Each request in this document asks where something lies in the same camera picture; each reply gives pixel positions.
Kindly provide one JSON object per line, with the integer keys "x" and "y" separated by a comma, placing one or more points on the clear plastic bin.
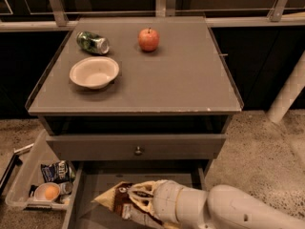
{"x": 21, "y": 192}

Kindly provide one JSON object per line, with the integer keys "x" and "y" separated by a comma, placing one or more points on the red apple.
{"x": 148, "y": 40}

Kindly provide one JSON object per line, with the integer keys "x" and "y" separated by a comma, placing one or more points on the blue chip bag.
{"x": 57, "y": 172}

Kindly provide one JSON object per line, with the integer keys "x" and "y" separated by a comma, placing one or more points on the brown chip bag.
{"x": 117, "y": 201}

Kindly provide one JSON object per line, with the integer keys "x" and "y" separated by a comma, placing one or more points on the white slanted post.
{"x": 291, "y": 89}

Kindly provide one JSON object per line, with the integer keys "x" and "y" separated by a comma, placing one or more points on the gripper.
{"x": 165, "y": 200}

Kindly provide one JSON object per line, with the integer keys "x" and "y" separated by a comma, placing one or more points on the open middle drawer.
{"x": 96, "y": 177}

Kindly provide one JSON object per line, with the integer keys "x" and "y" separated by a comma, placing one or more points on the metal railing frame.
{"x": 47, "y": 15}

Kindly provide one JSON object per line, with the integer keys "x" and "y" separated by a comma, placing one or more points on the green soda can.
{"x": 93, "y": 43}

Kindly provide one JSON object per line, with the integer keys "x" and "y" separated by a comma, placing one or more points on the grey drawer cabinet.
{"x": 181, "y": 88}

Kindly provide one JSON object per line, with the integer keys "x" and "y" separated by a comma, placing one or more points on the white paper bowl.
{"x": 94, "y": 72}

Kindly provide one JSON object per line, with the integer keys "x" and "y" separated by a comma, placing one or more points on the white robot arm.
{"x": 223, "y": 207}

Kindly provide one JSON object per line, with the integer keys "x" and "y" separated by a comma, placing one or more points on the small bowl with orange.
{"x": 47, "y": 192}

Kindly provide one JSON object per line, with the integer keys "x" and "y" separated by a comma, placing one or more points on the top drawer with knob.
{"x": 136, "y": 147}

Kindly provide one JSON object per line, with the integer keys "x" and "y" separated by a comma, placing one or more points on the small can in bin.
{"x": 65, "y": 188}

